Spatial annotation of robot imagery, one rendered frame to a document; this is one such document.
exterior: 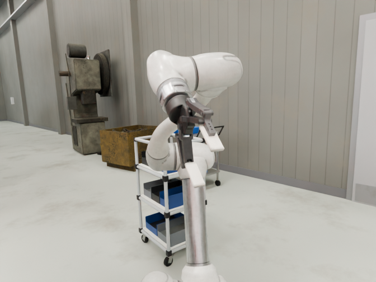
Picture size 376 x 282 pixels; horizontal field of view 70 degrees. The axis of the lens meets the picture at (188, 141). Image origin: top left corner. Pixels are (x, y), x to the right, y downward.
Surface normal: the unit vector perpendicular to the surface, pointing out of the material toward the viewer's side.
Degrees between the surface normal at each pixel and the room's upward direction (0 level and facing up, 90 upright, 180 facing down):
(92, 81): 92
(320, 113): 90
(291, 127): 90
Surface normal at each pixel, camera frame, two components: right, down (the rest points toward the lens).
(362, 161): -0.72, 0.14
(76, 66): 0.60, 0.14
